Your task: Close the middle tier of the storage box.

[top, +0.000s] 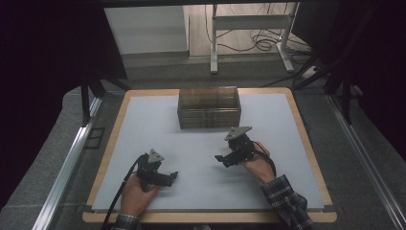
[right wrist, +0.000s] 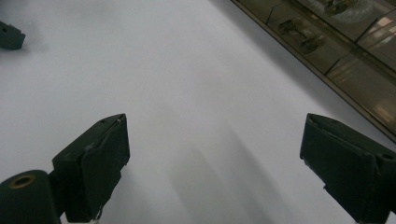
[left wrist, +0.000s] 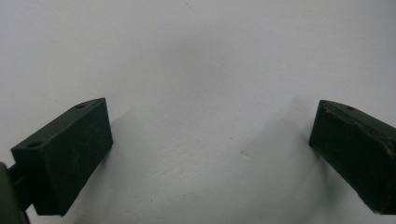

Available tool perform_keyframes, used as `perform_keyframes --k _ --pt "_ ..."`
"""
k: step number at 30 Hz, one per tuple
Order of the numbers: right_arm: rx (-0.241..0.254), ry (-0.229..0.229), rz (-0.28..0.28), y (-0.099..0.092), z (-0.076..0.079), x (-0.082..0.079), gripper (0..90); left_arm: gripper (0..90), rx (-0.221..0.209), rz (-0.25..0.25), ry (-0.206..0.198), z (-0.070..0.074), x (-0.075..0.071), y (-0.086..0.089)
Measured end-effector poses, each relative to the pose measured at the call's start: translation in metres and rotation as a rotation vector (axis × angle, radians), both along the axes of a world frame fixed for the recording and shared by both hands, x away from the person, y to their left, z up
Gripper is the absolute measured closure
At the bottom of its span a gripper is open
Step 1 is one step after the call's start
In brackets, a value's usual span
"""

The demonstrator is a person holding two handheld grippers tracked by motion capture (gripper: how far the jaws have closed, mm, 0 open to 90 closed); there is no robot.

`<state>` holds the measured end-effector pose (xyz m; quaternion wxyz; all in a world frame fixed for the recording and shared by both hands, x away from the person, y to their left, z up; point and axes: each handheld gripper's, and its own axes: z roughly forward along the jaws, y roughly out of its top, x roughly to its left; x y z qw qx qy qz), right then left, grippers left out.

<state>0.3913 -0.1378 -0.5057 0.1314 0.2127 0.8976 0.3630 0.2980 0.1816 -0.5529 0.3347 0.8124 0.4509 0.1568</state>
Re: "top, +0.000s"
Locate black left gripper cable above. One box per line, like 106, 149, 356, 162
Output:
101, 153, 148, 230

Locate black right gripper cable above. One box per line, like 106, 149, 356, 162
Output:
252, 141, 278, 177

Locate white cabinet panel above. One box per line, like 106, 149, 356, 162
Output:
103, 5, 190, 56

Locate white metal stand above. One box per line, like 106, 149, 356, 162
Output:
209, 2, 301, 75

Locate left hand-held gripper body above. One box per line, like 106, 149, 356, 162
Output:
137, 148, 166, 192

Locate aluminium rail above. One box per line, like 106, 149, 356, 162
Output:
327, 94, 406, 230
32, 96, 103, 230

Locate white power strip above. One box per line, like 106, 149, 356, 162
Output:
299, 65, 319, 81

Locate black floor cables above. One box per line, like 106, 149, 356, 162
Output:
204, 3, 313, 65

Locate person's left hand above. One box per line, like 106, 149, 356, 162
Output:
120, 173, 160, 218

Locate transparent brown drawer box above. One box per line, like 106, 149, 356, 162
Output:
176, 85, 242, 130

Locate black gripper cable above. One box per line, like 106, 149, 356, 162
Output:
252, 141, 278, 177
101, 153, 148, 230

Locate person's right hand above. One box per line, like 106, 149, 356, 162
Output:
240, 142, 276, 185

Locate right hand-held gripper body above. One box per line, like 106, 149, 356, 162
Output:
224, 126, 257, 162

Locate black metal stand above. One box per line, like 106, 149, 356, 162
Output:
79, 75, 132, 127
291, 56, 355, 127

